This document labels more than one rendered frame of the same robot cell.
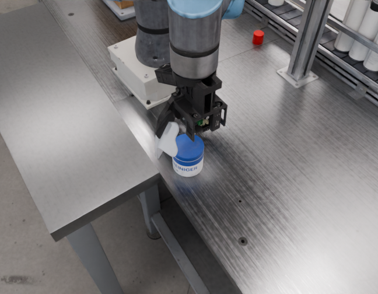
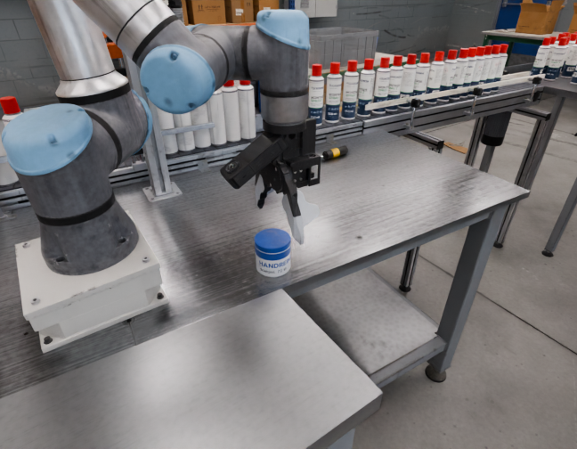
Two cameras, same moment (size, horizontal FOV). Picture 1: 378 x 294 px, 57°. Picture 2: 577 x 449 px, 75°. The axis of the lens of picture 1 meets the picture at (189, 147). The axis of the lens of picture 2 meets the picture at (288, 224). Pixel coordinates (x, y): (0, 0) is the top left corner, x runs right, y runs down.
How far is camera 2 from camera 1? 0.75 m
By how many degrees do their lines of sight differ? 65
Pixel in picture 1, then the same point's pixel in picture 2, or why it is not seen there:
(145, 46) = (105, 235)
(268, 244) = (358, 225)
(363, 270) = (369, 192)
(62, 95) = (70, 436)
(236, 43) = not seen: hidden behind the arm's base
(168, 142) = (304, 210)
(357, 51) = (172, 144)
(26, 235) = not seen: outside the picture
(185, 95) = (287, 156)
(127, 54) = (71, 285)
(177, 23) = (302, 61)
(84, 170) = (274, 365)
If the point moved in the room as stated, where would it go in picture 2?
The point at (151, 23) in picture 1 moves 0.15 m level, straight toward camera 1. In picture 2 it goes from (101, 194) to (199, 190)
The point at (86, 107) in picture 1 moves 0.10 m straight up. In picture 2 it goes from (127, 383) to (109, 335)
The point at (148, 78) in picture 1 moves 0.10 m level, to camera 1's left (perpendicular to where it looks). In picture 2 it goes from (151, 258) to (128, 300)
